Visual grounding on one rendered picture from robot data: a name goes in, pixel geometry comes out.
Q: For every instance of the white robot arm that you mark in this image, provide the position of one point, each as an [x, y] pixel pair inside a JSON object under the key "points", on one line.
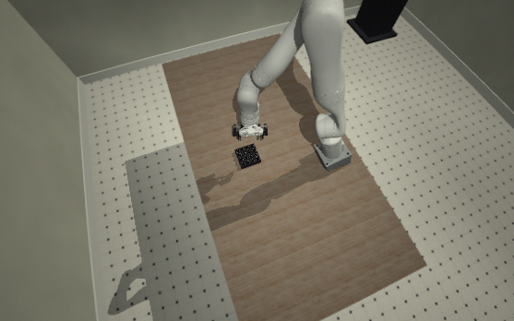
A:
{"points": [[321, 26]]}

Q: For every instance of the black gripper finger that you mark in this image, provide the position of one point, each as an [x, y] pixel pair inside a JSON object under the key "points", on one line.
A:
{"points": [[235, 132], [265, 131]]}

